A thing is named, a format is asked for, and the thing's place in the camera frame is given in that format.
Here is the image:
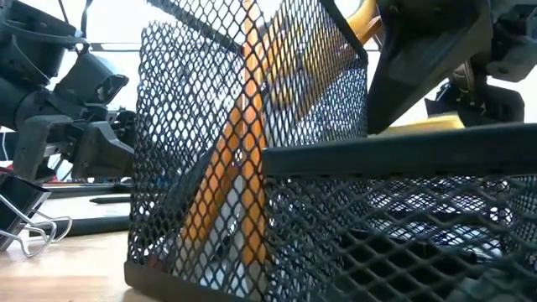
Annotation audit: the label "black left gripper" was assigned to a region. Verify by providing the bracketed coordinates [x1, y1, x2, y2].
[13, 104, 138, 181]

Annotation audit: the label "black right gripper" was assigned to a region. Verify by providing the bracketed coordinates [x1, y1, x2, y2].
[367, 0, 537, 135]

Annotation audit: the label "slim black pen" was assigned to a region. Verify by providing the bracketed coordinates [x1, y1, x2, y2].
[88, 194, 133, 206]

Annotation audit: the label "black binder clip silver handles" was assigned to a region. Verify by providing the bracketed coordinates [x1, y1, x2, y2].
[0, 171, 75, 259]

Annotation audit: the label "black marker pen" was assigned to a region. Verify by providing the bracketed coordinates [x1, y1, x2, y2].
[29, 215, 132, 239]

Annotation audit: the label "yellow handled scissors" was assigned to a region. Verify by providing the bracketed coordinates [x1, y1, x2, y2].
[175, 0, 383, 294]

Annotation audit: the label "black mesh desk organizer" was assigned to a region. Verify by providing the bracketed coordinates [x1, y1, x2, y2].
[123, 0, 537, 302]

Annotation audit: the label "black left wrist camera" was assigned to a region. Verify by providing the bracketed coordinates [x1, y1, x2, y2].
[53, 52, 130, 111]

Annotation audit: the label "black left wrist camera cable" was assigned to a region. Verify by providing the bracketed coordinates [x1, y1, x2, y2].
[0, 0, 94, 54]

